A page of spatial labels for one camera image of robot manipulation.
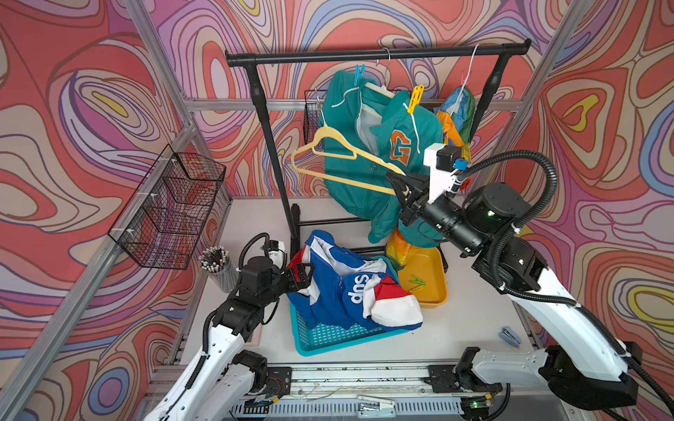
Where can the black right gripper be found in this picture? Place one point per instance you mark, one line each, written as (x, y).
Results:
(412, 206)

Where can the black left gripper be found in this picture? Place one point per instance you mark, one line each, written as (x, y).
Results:
(303, 281)

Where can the blue white red jacket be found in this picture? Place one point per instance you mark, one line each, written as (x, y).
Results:
(349, 290)

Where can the teal green jacket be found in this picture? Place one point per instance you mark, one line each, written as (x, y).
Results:
(408, 136)

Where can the green clothespin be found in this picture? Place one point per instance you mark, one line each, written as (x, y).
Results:
(417, 280)

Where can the wooden hanger gold hook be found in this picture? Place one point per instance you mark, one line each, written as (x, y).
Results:
(345, 152)

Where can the silver hook hanger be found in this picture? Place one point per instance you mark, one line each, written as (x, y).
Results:
(386, 68)

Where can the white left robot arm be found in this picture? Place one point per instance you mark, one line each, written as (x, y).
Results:
(223, 371)

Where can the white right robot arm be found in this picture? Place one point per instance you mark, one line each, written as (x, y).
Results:
(587, 367)

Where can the teal plastic basket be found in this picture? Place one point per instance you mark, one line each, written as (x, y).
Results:
(323, 339)

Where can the yellow plastic tray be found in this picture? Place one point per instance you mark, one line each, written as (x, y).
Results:
(423, 275)

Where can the cup of pencils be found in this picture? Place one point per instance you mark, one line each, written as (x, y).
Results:
(217, 262)

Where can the multicolour patchwork jacket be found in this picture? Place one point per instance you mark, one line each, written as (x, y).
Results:
(456, 115)

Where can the small blue stapler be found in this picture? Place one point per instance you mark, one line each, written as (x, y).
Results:
(508, 335)

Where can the black clothes rack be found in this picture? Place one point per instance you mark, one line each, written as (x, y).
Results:
(250, 62)

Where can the small black wire basket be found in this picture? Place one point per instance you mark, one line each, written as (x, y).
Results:
(312, 113)

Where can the white wire hanger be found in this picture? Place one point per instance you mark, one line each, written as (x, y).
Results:
(466, 73)

